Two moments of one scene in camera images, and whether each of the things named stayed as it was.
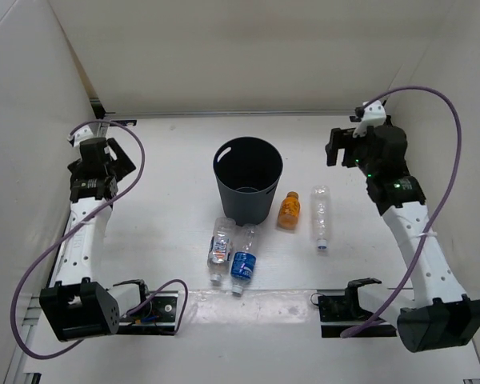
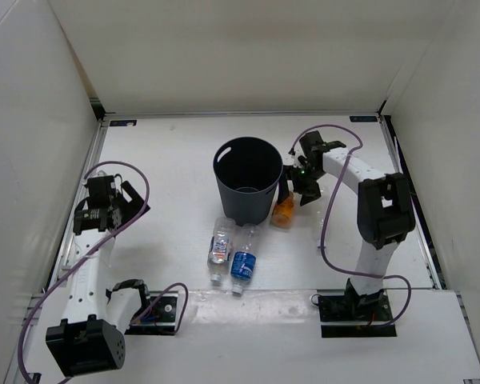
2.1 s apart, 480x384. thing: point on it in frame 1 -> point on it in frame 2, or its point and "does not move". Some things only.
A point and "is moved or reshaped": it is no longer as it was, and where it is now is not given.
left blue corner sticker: x=124 y=122 does not move
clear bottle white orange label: x=219 y=248 does not move
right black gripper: x=343 y=139 -> x=310 y=194
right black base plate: x=346 y=308 does not move
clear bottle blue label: x=244 y=260 does not move
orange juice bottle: x=289 y=214 is moved or reshaped
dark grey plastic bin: x=247 y=170 does not move
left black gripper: x=122 y=166 -> x=134 y=206
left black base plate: x=159 y=320 does not move
